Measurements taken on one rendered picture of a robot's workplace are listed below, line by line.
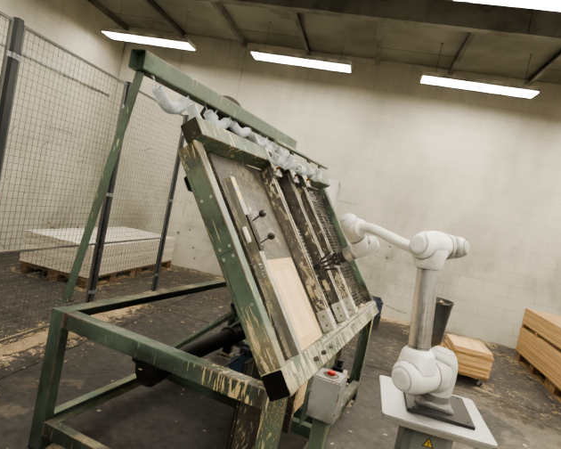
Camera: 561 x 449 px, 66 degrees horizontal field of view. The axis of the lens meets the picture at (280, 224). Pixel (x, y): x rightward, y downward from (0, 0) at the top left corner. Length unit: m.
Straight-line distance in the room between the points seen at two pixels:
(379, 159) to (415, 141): 0.66
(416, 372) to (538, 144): 6.45
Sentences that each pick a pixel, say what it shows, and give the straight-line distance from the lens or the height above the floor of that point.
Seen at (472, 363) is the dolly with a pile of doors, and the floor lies 0.26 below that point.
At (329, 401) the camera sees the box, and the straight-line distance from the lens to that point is 1.91.
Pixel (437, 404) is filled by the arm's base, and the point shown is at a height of 0.79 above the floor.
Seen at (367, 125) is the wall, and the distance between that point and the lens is 7.84.
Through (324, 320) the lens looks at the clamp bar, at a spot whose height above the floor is 0.96.
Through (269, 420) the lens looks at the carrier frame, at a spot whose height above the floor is 0.68.
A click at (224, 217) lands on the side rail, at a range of 1.98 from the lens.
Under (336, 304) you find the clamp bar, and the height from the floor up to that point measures 1.00.
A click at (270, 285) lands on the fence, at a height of 1.18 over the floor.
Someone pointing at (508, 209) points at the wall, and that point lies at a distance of 7.99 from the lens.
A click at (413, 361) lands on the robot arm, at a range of 2.15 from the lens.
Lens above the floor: 1.60
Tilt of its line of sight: 3 degrees down
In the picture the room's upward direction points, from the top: 12 degrees clockwise
